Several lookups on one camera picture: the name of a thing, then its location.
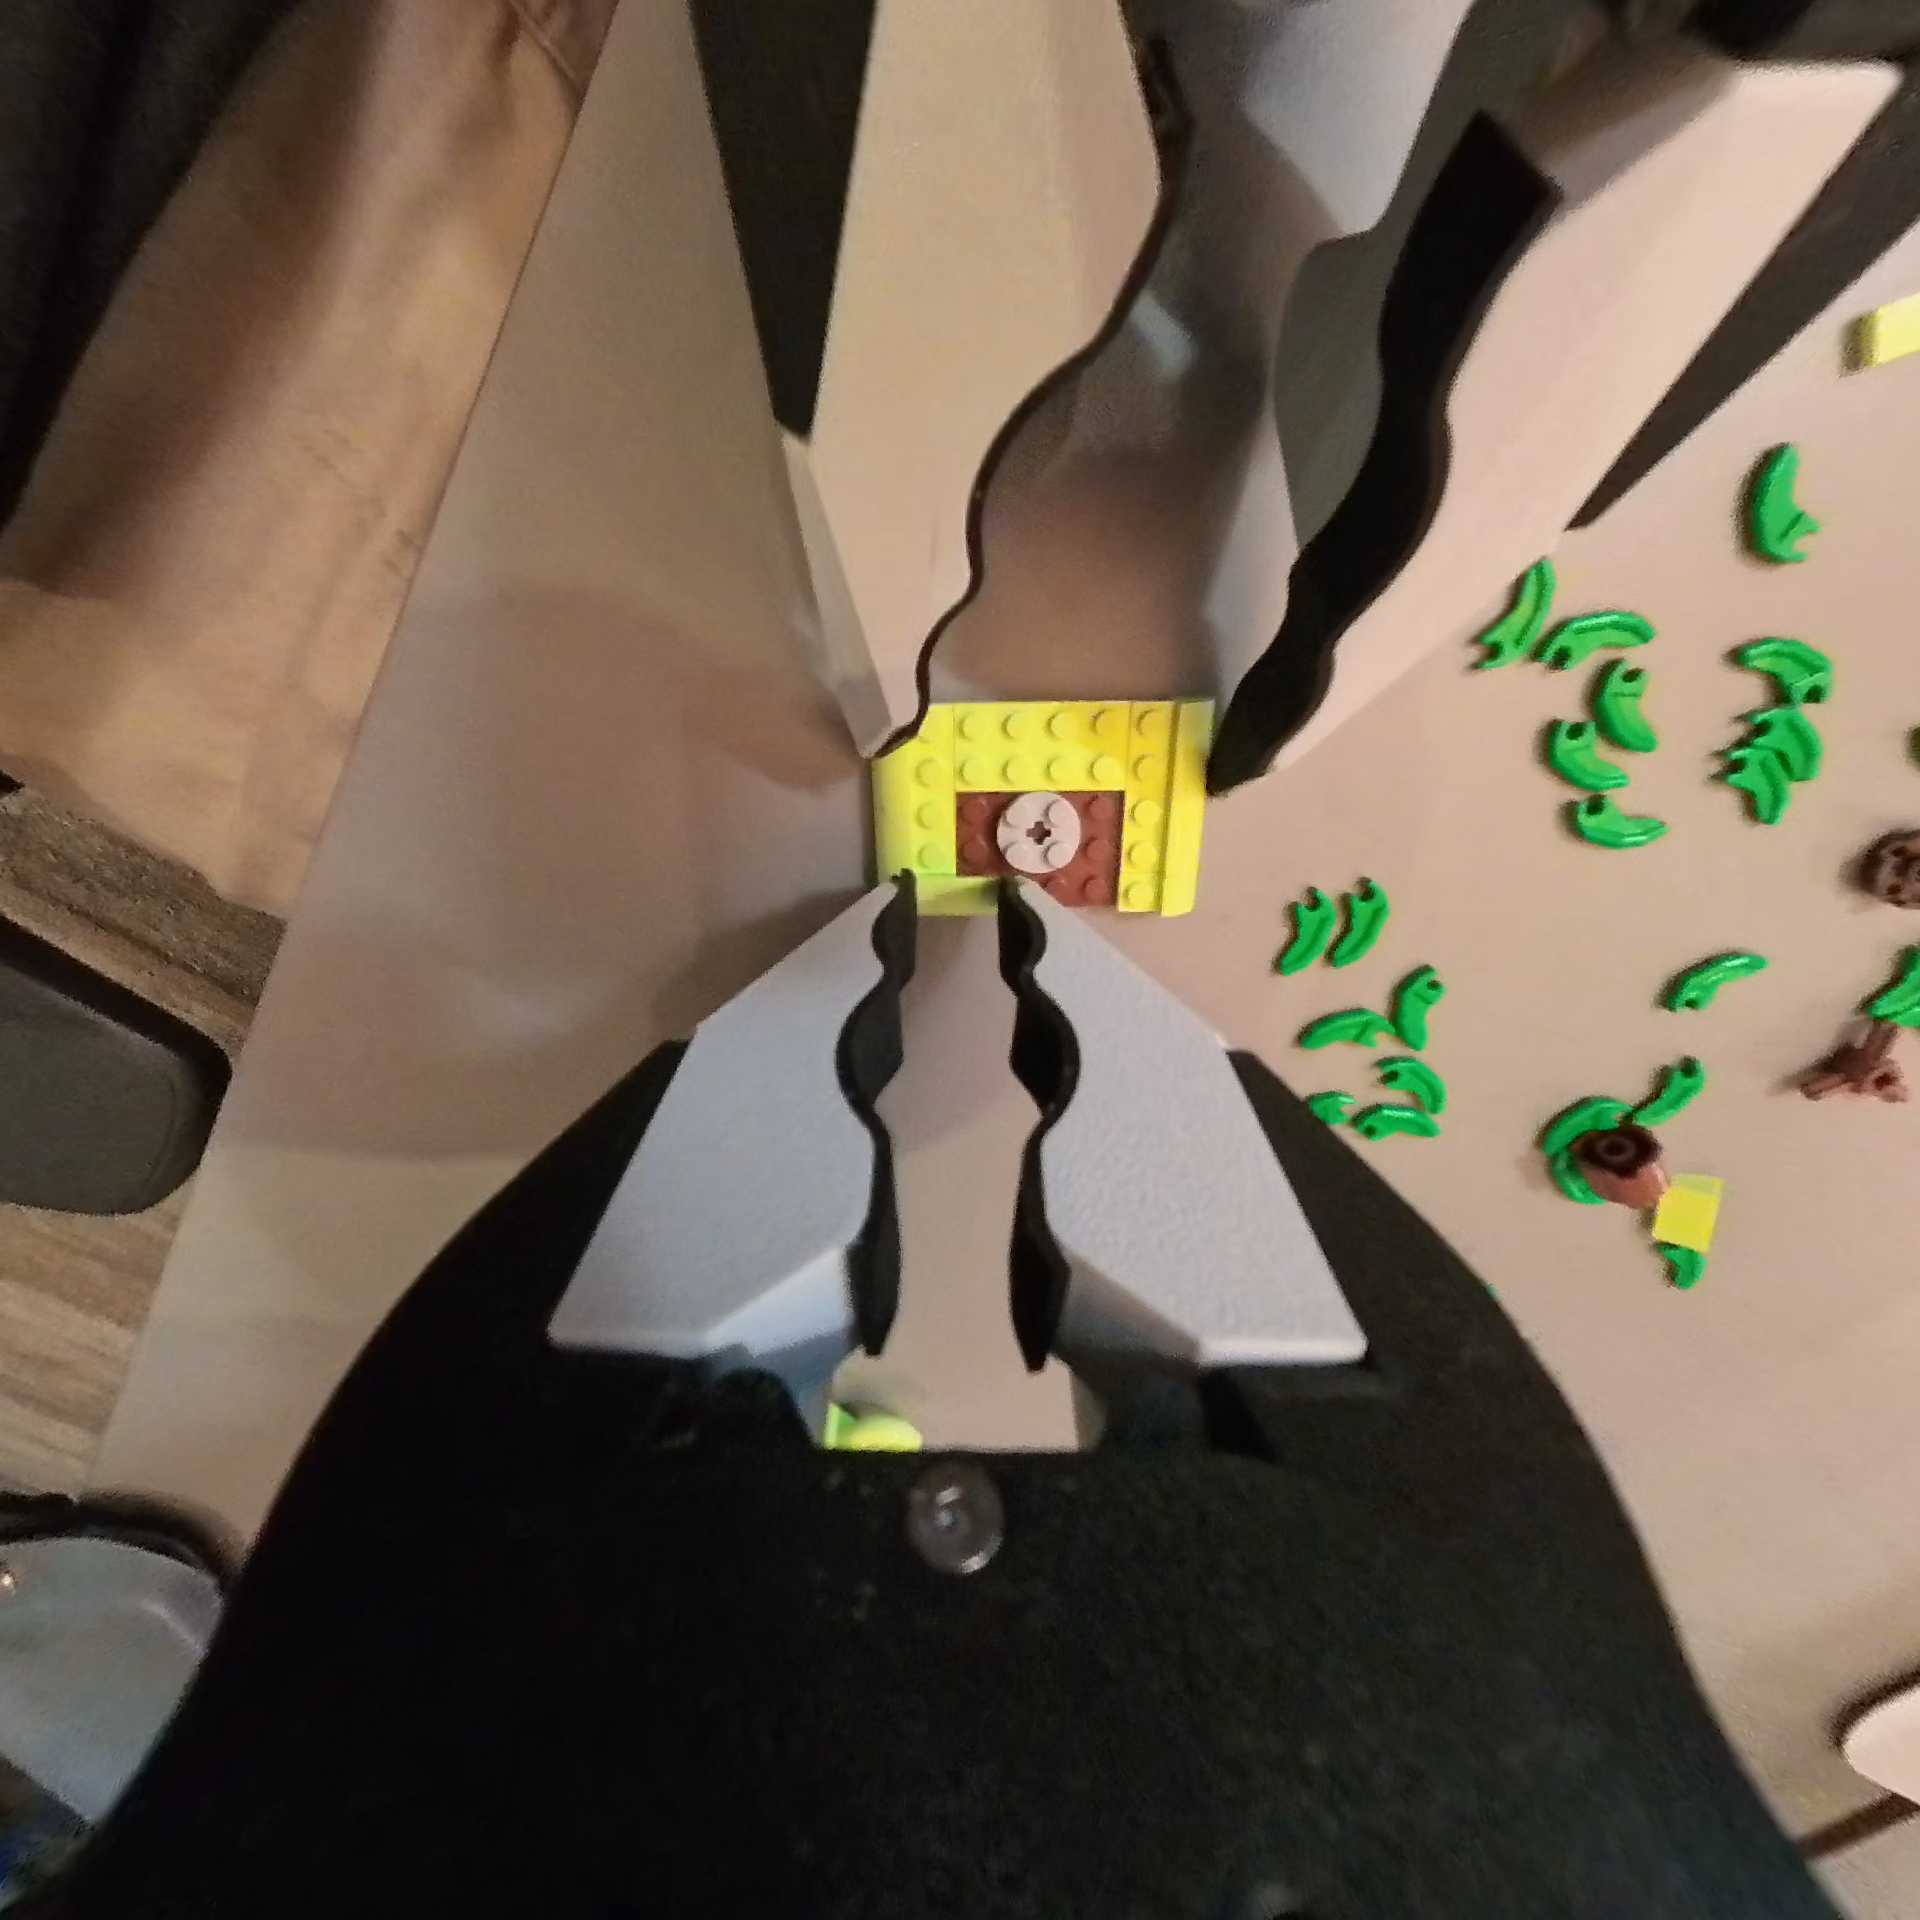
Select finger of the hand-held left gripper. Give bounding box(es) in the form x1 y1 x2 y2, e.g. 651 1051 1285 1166
1208 65 1912 797
779 0 1186 759

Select scattered green leaf pieces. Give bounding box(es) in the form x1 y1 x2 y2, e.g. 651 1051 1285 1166
1272 441 1920 1292

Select beige seat cushion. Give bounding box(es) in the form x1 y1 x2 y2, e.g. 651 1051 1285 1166
0 0 618 909

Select brown three-pronged piece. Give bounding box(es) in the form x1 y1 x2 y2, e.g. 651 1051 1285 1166
1800 1019 1912 1105

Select brown studded plate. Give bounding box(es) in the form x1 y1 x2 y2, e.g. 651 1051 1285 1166
956 785 1121 909

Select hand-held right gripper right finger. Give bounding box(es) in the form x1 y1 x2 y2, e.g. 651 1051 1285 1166
995 881 1369 1431

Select pale rounded board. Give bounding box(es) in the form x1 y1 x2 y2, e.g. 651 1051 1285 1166
1837 1664 1920 1808

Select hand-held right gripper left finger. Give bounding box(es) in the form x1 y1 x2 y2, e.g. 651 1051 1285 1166
547 870 922 1408

